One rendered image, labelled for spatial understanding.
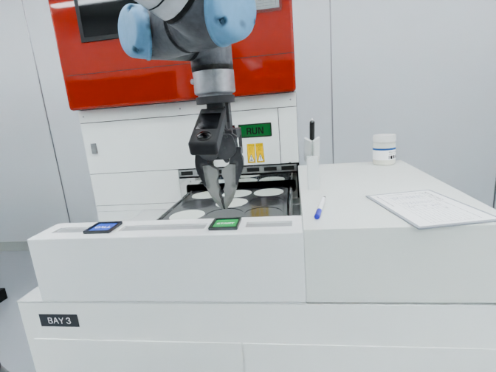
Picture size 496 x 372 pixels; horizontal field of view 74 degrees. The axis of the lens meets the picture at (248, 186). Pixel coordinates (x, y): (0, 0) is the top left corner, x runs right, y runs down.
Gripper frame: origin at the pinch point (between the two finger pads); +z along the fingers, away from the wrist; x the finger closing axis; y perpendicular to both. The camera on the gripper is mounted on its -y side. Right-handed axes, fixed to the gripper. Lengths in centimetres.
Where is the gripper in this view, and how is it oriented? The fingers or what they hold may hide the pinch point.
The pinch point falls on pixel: (223, 203)
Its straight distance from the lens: 63.6
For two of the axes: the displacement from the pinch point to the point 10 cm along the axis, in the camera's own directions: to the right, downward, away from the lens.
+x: -9.9, 0.4, 1.4
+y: 1.3, -2.4, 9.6
